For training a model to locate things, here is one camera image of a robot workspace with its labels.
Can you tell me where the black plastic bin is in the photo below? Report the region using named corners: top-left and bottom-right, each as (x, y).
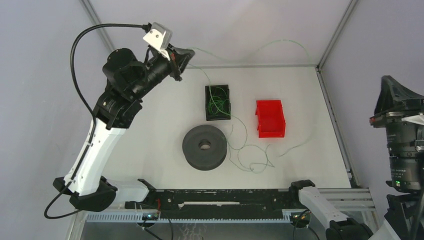
top-left (205, 84), bottom-right (231, 121)

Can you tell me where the green cable in black bin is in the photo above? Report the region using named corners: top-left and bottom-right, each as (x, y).
top-left (207, 86), bottom-right (231, 116)

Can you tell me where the red plastic bin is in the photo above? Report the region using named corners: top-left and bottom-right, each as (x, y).
top-left (255, 99), bottom-right (286, 138)

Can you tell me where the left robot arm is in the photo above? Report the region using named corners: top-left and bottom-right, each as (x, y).
top-left (53, 45), bottom-right (195, 212)

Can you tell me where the left black camera cable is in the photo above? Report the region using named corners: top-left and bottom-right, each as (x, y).
top-left (43, 23), bottom-right (150, 220)

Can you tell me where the dark grey cable spool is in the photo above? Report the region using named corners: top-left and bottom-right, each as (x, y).
top-left (182, 124), bottom-right (228, 171)

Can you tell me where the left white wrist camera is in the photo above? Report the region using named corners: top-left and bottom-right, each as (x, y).
top-left (142, 22), bottom-right (173, 61)

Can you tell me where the long green cable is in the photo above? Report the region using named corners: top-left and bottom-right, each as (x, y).
top-left (185, 39), bottom-right (319, 174)

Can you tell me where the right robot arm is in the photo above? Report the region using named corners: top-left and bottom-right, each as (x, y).
top-left (289, 75), bottom-right (424, 240)

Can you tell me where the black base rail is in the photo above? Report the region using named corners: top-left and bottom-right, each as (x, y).
top-left (124, 188), bottom-right (323, 221)

